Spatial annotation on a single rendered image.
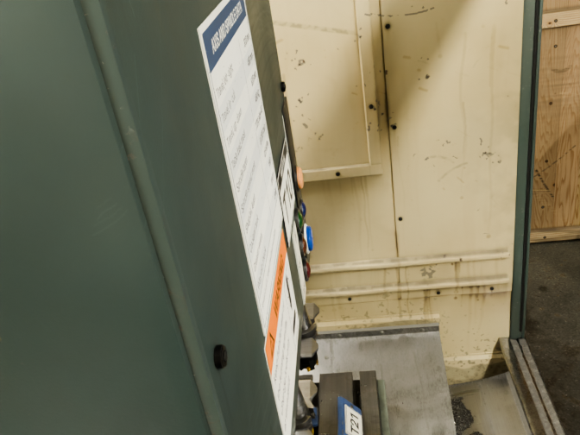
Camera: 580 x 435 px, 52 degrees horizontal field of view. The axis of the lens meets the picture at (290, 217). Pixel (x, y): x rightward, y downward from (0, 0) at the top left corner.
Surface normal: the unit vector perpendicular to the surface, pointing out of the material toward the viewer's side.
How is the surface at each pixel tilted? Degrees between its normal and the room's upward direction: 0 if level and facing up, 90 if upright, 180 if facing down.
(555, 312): 0
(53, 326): 90
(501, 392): 17
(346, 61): 90
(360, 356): 24
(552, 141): 90
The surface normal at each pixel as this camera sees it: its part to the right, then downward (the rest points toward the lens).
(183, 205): 0.99, -0.10
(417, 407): -0.15, -0.58
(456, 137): -0.09, 0.51
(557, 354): -0.14, -0.86
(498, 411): -0.43, -0.79
